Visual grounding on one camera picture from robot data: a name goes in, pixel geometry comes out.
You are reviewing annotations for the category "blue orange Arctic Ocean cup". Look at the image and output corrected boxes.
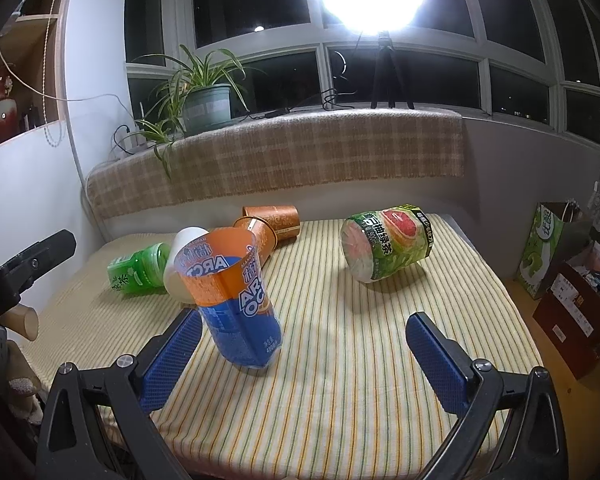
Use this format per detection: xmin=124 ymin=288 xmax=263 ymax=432
xmin=178 ymin=228 xmax=282 ymax=370

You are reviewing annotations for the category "white plastic cup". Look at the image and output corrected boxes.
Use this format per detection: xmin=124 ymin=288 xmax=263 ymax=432
xmin=163 ymin=226 xmax=208 ymax=304

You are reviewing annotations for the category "grapefruit green tea cup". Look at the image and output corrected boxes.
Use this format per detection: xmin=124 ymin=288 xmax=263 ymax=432
xmin=340 ymin=204 xmax=434 ymax=283

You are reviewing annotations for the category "front orange paper cup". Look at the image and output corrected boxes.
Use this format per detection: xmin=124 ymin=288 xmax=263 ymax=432
xmin=233 ymin=216 xmax=278 ymax=266

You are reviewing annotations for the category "orange paper cup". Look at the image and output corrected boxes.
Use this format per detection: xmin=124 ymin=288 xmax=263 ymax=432
xmin=233 ymin=216 xmax=278 ymax=266
xmin=242 ymin=205 xmax=300 ymax=242

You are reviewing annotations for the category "rear orange paper cup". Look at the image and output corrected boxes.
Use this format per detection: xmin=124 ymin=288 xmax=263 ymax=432
xmin=242 ymin=205 xmax=300 ymax=242

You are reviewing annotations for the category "white gloved left hand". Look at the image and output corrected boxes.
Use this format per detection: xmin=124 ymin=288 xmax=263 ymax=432
xmin=0 ymin=325 xmax=43 ymax=426

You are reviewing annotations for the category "striped yellow cushion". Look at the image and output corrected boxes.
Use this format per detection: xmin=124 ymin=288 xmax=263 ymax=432
xmin=17 ymin=213 xmax=546 ymax=480

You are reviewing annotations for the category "green paper bag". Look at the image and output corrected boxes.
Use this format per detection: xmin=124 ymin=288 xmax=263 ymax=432
xmin=516 ymin=200 xmax=592 ymax=299

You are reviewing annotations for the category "dark red box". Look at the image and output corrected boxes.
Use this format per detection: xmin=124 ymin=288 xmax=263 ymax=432
xmin=533 ymin=242 xmax=600 ymax=379

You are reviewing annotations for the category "checkered beige blanket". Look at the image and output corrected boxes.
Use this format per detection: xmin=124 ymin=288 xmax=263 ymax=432
xmin=85 ymin=108 xmax=466 ymax=220

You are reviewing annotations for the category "potted spider plant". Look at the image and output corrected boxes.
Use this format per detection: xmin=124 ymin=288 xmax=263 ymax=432
xmin=135 ymin=44 xmax=248 ymax=176

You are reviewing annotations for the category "black light tripod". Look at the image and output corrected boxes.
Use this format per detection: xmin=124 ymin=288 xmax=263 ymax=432
xmin=370 ymin=32 xmax=415 ymax=110

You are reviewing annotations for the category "white charger with cable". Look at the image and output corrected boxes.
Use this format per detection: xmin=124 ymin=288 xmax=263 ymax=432
xmin=111 ymin=124 xmax=147 ymax=159

